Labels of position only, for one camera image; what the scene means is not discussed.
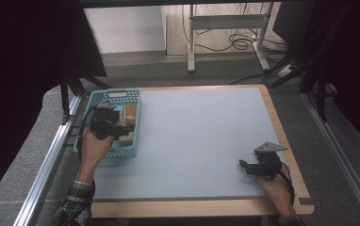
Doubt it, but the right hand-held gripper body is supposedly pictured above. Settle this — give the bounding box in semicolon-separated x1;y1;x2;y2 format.
253;141;288;182

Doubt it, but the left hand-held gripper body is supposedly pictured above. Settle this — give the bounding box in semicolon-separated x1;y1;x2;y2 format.
89;100;122;141

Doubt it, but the teal plastic basket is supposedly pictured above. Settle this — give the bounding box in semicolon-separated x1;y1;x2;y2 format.
73;89;143;160

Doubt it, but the person's right hand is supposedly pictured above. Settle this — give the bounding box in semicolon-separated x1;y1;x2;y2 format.
255;170;297;218

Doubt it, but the person's left hand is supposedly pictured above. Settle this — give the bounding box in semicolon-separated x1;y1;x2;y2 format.
76;126;116;184

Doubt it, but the black tripod stand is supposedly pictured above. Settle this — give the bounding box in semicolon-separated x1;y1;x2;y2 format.
59;67;112;125
269;46;331;123

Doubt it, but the light grey foam mat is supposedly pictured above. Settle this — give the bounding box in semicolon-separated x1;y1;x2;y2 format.
91;87;298;202

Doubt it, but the dark curtain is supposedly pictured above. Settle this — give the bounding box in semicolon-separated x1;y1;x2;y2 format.
0;0;107;209
309;0;360;155

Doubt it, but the left hand-held gripper cable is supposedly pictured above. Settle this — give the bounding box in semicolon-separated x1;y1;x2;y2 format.
76;105;99;165

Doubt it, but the hand-held gripper cable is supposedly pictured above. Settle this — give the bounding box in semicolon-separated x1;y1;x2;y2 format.
76;105;99;165
277;160;296;205

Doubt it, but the right hand-held gripper cable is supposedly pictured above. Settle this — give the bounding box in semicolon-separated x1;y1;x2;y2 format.
277;160;296;205

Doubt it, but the aluminium rail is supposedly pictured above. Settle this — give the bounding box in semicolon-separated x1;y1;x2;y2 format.
302;92;360;226
12;95;82;226

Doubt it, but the tangle of black floor cables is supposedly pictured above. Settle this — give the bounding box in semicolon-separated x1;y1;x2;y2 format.
181;3;290;54

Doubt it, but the white metal desk frame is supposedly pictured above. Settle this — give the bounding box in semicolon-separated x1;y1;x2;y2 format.
187;3;271;73

